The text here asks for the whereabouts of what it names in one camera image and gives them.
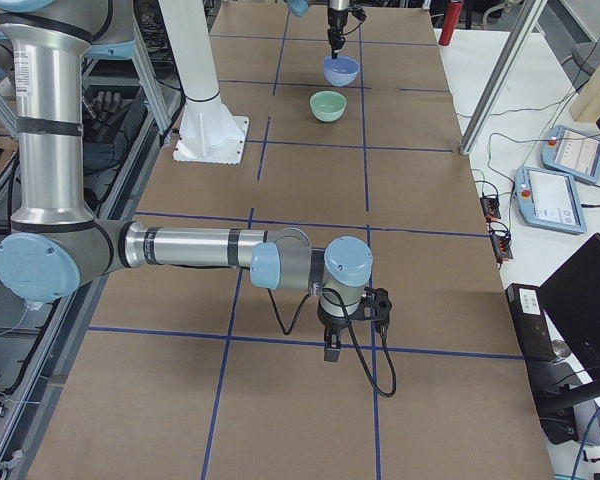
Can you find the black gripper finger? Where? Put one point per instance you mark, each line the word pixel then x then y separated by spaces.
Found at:
pixel 332 346
pixel 335 44

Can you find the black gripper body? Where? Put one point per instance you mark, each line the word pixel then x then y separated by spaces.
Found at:
pixel 337 20
pixel 331 328

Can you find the blue bowl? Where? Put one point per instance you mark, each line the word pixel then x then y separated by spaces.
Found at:
pixel 340 71

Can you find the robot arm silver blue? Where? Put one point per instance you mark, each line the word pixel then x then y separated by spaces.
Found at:
pixel 301 7
pixel 57 244

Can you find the green bowl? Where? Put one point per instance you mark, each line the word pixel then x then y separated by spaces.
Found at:
pixel 327 106

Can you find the red cylinder bottle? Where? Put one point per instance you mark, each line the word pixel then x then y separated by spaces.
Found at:
pixel 451 19

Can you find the black orange connector module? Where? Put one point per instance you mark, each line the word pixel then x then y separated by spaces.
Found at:
pixel 501 239
pixel 490 202

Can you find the black mini computer box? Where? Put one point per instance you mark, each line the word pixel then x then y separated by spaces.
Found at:
pixel 529 322

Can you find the black monitor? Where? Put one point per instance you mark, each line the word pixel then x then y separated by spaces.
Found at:
pixel 571 298

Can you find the blue teach pendant near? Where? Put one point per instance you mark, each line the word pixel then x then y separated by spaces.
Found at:
pixel 549 200

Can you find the blue teach pendant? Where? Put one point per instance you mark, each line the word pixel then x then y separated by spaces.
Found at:
pixel 549 200
pixel 573 152

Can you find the blue teach pendant far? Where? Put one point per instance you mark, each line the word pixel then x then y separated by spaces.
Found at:
pixel 573 152

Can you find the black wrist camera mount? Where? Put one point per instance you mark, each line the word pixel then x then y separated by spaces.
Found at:
pixel 376 304

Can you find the white camera pole with base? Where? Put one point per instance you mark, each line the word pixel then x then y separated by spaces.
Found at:
pixel 208 132

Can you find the aluminium frame post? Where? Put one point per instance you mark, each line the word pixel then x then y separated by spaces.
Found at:
pixel 511 50

